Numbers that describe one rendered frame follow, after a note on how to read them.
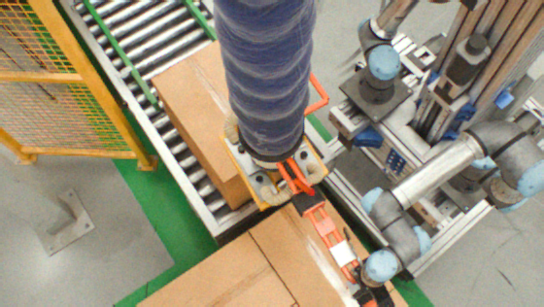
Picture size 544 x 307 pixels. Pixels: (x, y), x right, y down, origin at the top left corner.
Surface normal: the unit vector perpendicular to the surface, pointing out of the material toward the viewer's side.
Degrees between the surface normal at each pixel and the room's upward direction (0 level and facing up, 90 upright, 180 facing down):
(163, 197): 0
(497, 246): 0
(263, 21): 79
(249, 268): 0
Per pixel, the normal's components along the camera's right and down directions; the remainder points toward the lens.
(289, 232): -0.02, -0.37
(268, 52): 0.15, 0.83
